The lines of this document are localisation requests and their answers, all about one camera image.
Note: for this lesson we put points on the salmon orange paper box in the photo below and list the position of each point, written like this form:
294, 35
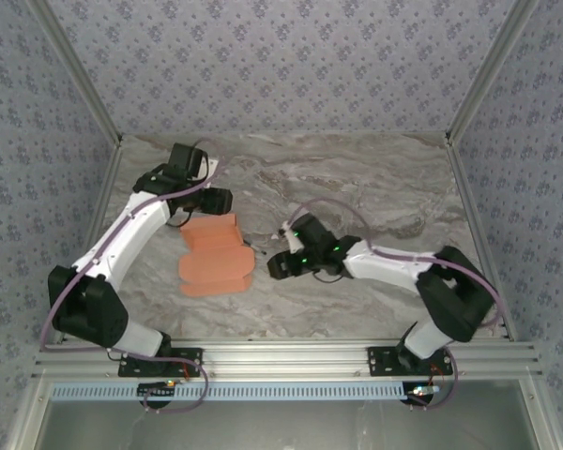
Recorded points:
216, 262

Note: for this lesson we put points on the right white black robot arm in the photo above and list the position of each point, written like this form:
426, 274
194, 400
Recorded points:
384, 267

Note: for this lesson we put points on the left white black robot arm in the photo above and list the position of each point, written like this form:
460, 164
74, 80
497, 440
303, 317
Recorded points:
122, 234

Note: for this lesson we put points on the small black controller board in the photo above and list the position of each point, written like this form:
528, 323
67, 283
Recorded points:
424, 390

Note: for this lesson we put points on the grey metal lower panel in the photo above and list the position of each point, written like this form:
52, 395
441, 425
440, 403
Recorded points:
286, 426

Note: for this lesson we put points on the aluminium front frame rail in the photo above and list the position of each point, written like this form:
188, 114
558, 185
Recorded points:
286, 358

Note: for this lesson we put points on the aluminium frame rail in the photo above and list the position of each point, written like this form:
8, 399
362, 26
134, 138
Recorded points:
25, 417
542, 417
286, 358

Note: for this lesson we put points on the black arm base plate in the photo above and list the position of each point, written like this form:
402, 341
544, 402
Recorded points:
190, 363
380, 363

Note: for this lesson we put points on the aluminium corner post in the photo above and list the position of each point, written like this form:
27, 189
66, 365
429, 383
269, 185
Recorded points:
499, 51
69, 51

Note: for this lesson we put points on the aluminium lower frame rail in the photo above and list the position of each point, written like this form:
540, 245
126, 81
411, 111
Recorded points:
542, 417
25, 417

